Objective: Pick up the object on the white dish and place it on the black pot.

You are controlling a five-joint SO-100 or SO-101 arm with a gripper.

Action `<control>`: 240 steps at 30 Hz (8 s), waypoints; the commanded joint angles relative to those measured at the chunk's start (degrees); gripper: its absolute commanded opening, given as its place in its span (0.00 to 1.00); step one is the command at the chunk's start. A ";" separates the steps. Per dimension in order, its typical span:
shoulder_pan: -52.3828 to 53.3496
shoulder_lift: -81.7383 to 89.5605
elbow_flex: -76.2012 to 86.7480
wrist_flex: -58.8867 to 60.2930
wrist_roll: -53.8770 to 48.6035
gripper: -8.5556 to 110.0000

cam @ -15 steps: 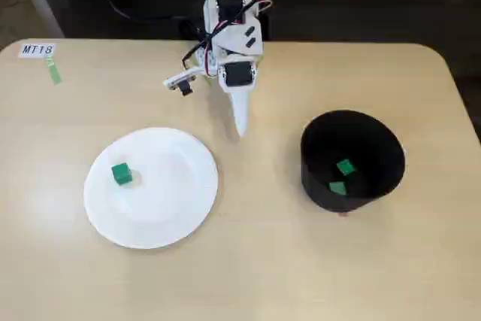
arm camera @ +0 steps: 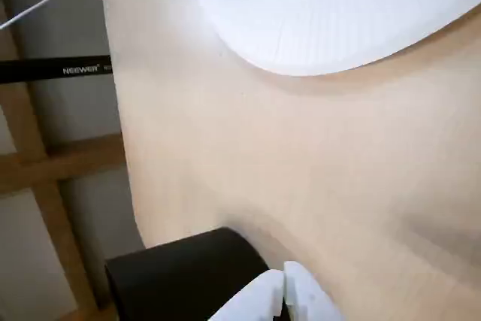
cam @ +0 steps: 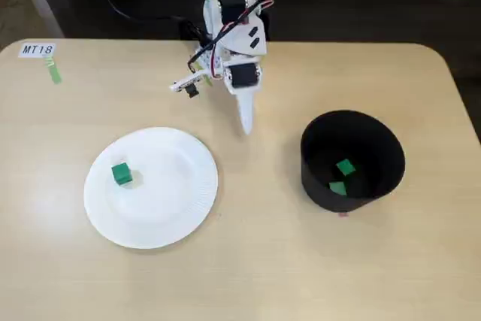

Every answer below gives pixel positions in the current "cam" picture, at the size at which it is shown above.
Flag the green tape strip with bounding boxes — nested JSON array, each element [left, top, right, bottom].
[[43, 56, 63, 85]]

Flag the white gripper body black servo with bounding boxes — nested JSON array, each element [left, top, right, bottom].
[[221, 56, 266, 96]]

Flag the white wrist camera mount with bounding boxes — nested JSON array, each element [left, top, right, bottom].
[[168, 71, 212, 99]]

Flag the white MT18 label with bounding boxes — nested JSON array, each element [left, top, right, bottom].
[[17, 42, 56, 59]]

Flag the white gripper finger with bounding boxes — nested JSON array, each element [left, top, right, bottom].
[[234, 89, 257, 136]]

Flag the black power cable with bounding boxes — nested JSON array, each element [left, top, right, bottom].
[[95, 0, 196, 36]]

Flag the red black servo wire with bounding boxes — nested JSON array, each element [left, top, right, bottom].
[[208, 0, 275, 80]]

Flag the black round pot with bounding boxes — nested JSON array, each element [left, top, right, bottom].
[[299, 109, 407, 215]]

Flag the green cube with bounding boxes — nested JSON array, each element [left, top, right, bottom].
[[110, 162, 133, 186], [335, 159, 356, 176], [328, 180, 349, 196]]

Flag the black table clamp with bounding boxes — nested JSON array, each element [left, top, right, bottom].
[[178, 20, 210, 42]]

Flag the white paper plate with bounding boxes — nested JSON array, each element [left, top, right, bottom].
[[83, 126, 219, 250]]

